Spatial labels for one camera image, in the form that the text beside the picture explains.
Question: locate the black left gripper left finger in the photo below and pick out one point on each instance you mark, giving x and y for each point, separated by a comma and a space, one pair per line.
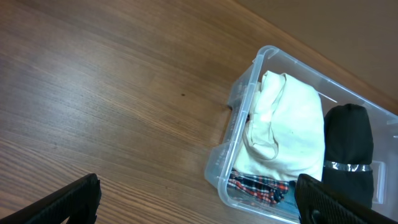
76, 203

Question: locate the red plaid shirt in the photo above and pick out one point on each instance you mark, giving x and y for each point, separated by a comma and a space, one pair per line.
262, 188

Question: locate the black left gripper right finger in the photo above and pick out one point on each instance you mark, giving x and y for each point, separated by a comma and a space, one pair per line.
319, 204

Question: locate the black garment with tape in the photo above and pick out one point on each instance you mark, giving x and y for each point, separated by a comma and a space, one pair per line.
348, 153

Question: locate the cream sweatshirt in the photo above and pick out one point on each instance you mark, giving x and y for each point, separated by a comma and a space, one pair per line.
284, 136

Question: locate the blue denim jeans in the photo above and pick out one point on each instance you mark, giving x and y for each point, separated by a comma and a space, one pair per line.
289, 203

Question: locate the clear plastic storage bin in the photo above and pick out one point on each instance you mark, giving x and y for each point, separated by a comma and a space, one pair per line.
222, 157

